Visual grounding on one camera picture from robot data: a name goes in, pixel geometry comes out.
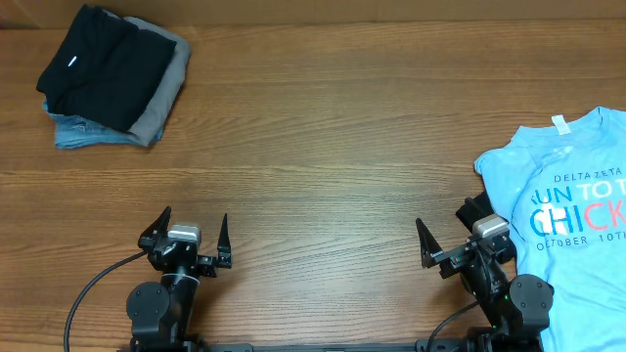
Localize folded blue jeans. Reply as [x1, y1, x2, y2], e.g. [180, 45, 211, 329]
[43, 102, 169, 149]

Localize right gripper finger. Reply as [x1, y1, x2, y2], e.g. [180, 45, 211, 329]
[416, 218, 443, 268]
[456, 192, 496, 231]

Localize folded grey garment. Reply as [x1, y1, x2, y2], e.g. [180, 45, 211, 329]
[103, 17, 192, 147]

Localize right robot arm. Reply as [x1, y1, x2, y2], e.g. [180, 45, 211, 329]
[416, 193, 555, 352]

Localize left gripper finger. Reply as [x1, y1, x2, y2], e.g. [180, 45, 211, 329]
[217, 213, 231, 255]
[142, 205, 171, 238]

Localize folded black garment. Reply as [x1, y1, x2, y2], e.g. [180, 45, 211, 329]
[36, 5, 176, 132]

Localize light blue printed t-shirt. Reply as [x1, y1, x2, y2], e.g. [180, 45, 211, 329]
[474, 107, 625, 351]

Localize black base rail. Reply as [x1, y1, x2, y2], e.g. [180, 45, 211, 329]
[123, 339, 483, 352]

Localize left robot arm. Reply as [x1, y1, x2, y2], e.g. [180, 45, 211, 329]
[126, 206, 232, 352]

